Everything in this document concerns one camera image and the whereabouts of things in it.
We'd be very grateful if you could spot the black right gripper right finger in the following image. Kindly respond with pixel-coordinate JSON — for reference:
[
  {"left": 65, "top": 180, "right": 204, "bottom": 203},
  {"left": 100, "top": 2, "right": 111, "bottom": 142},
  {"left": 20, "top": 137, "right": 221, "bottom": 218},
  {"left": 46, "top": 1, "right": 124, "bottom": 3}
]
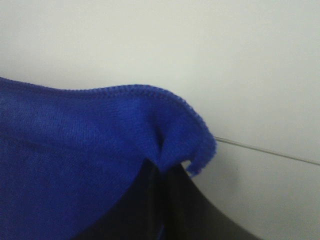
[{"left": 159, "top": 165, "right": 259, "bottom": 240}]

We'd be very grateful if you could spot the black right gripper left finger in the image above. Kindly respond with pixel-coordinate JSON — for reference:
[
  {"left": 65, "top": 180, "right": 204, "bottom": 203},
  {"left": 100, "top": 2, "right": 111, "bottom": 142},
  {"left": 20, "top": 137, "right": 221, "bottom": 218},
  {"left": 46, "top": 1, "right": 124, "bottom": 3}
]
[{"left": 72, "top": 159, "right": 161, "bottom": 240}]

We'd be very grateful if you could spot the blue microfibre towel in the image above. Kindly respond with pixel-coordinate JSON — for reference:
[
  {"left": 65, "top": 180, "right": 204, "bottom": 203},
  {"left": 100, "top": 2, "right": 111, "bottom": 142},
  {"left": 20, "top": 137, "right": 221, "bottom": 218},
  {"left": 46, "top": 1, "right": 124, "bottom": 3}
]
[{"left": 0, "top": 78, "right": 217, "bottom": 240}]

